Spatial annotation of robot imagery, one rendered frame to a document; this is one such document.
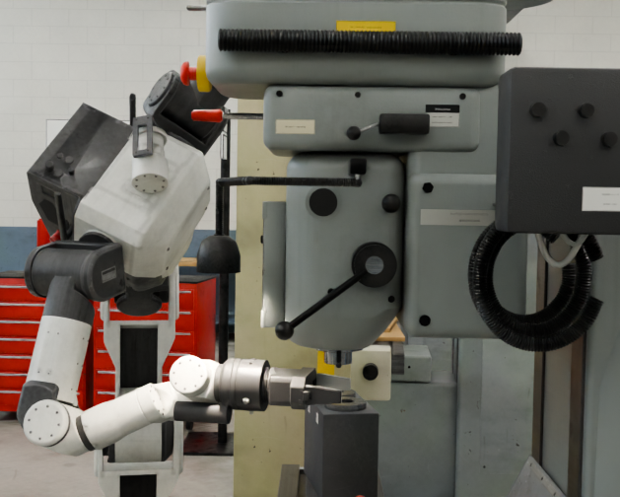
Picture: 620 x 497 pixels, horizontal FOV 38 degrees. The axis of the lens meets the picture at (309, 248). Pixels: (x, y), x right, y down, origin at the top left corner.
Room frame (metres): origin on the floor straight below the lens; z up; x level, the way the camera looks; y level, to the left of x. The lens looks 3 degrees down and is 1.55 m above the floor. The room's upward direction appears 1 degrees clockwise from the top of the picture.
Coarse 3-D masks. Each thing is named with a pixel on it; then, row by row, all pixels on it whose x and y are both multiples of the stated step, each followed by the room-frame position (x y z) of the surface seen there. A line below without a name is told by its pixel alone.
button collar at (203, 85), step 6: (198, 60) 1.50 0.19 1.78; (204, 60) 1.50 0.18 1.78; (198, 66) 1.49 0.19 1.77; (204, 66) 1.49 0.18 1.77; (198, 72) 1.49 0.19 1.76; (204, 72) 1.49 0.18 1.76; (198, 78) 1.49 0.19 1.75; (204, 78) 1.49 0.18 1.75; (198, 84) 1.50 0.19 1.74; (204, 84) 1.50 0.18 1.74; (210, 84) 1.52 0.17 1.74; (198, 90) 1.52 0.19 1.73; (204, 90) 1.51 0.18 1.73; (210, 90) 1.52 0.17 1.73
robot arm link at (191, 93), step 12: (180, 84) 1.85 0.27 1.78; (192, 84) 1.87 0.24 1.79; (180, 96) 1.84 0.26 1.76; (192, 96) 1.86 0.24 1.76; (204, 96) 1.87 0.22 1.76; (216, 96) 1.87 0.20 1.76; (168, 108) 1.85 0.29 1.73; (180, 108) 1.85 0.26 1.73; (192, 108) 1.86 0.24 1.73; (204, 108) 1.87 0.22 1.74; (216, 108) 1.89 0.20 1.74; (180, 120) 1.87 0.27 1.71; (192, 120) 1.87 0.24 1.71; (192, 132) 1.89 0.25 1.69; (204, 132) 1.89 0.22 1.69
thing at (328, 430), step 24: (312, 408) 1.97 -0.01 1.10; (336, 408) 1.88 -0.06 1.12; (360, 408) 1.89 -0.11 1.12; (312, 432) 1.96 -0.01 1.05; (336, 432) 1.86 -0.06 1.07; (360, 432) 1.87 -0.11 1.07; (312, 456) 1.96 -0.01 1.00; (336, 456) 1.86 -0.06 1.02; (360, 456) 1.87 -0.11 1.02; (312, 480) 1.95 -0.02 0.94; (336, 480) 1.86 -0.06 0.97; (360, 480) 1.87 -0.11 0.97
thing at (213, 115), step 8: (192, 112) 1.62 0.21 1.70; (200, 112) 1.61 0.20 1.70; (208, 112) 1.61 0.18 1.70; (216, 112) 1.61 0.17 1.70; (224, 112) 1.62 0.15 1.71; (232, 112) 1.62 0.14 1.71; (240, 112) 1.62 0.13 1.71; (200, 120) 1.62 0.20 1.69; (208, 120) 1.62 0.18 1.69; (216, 120) 1.61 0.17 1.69
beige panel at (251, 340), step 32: (256, 128) 3.24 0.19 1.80; (256, 160) 3.24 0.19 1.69; (288, 160) 3.24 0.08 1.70; (256, 192) 3.24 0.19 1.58; (256, 224) 3.24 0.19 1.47; (256, 256) 3.24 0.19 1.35; (256, 288) 3.24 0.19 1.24; (256, 320) 3.24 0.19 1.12; (256, 352) 3.24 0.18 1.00; (288, 352) 3.24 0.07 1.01; (320, 352) 3.24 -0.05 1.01; (256, 416) 3.24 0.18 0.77; (288, 416) 3.24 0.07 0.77; (256, 448) 3.24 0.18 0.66; (288, 448) 3.24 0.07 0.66; (256, 480) 3.24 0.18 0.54
